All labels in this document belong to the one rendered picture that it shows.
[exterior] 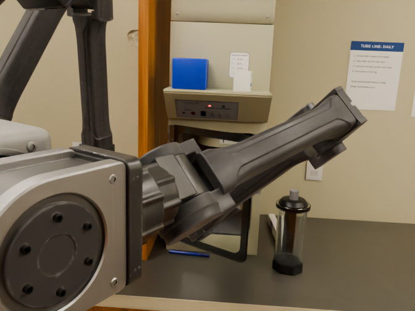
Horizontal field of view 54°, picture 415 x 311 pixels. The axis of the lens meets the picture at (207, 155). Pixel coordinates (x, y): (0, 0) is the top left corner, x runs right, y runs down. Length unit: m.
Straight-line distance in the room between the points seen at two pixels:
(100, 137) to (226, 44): 0.52
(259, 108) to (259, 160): 0.70
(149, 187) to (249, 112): 0.89
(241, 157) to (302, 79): 1.25
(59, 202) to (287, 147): 0.36
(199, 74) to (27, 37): 0.52
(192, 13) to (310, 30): 0.62
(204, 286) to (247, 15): 0.83
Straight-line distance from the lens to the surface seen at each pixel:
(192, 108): 1.26
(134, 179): 0.36
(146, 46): 1.24
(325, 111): 0.68
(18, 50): 0.86
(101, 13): 0.93
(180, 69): 1.21
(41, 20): 0.88
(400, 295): 1.40
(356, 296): 1.33
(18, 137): 0.40
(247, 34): 1.31
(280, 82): 1.75
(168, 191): 0.41
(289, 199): 1.31
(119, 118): 1.82
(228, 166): 0.51
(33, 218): 0.31
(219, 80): 1.31
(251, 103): 1.23
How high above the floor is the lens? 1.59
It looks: 13 degrees down
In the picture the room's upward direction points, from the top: 2 degrees clockwise
